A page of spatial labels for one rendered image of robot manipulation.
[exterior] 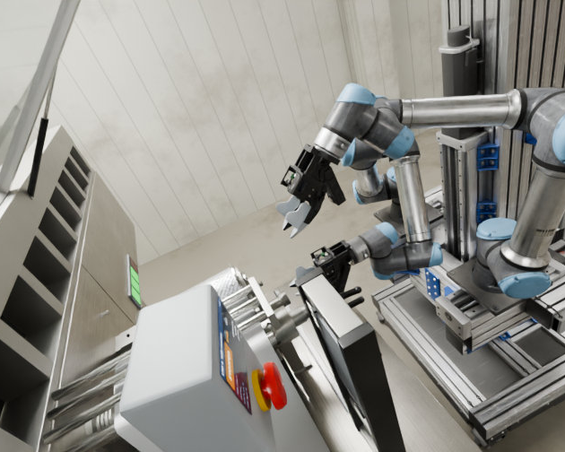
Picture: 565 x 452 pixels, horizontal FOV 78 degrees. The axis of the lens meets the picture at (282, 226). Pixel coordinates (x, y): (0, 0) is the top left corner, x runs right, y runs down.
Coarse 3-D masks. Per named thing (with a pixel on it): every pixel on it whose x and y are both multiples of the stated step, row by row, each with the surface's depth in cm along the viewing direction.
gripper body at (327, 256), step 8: (344, 240) 106; (320, 248) 107; (328, 248) 106; (336, 248) 105; (344, 248) 108; (312, 256) 107; (320, 256) 106; (328, 256) 103; (336, 256) 104; (344, 256) 106; (352, 256) 105; (320, 264) 102; (328, 264) 103; (336, 264) 103; (352, 264) 107; (328, 272) 104; (336, 272) 104
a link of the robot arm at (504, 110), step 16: (464, 96) 85; (480, 96) 84; (496, 96) 84; (512, 96) 83; (528, 96) 81; (544, 96) 79; (400, 112) 85; (416, 112) 85; (432, 112) 85; (448, 112) 84; (464, 112) 84; (480, 112) 83; (496, 112) 83; (512, 112) 83; (528, 112) 81; (416, 128) 89; (512, 128) 86
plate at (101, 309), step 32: (96, 192) 132; (96, 224) 113; (128, 224) 154; (96, 256) 99; (96, 288) 89; (96, 320) 80; (128, 320) 98; (64, 352) 63; (96, 352) 73; (64, 384) 58; (96, 384) 67; (64, 416) 54; (64, 448) 50; (128, 448) 66
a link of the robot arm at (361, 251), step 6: (354, 240) 107; (360, 240) 106; (354, 246) 105; (360, 246) 105; (366, 246) 105; (354, 252) 105; (360, 252) 105; (366, 252) 106; (360, 258) 106; (366, 258) 107
